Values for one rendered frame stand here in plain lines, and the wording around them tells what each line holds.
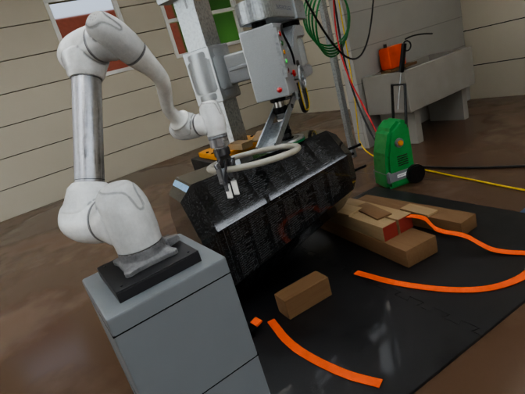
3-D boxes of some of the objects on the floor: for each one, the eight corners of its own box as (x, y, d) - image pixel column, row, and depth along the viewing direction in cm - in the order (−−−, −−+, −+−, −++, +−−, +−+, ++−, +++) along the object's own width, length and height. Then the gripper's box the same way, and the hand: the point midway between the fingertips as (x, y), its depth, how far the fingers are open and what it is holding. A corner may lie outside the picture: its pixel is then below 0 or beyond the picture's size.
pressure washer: (404, 172, 394) (389, 83, 368) (426, 180, 361) (412, 82, 335) (372, 184, 389) (355, 94, 362) (392, 192, 356) (374, 94, 329)
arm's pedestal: (304, 436, 154) (246, 252, 129) (187, 539, 130) (91, 338, 106) (238, 373, 195) (186, 224, 171) (141, 442, 172) (64, 281, 148)
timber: (290, 320, 221) (284, 302, 217) (279, 311, 231) (273, 293, 228) (332, 294, 233) (327, 277, 229) (319, 287, 243) (315, 270, 240)
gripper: (214, 151, 175) (228, 202, 181) (237, 141, 189) (250, 190, 194) (201, 152, 180) (216, 202, 185) (226, 144, 193) (238, 191, 199)
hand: (232, 189), depth 189 cm, fingers closed on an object, 4 cm apart
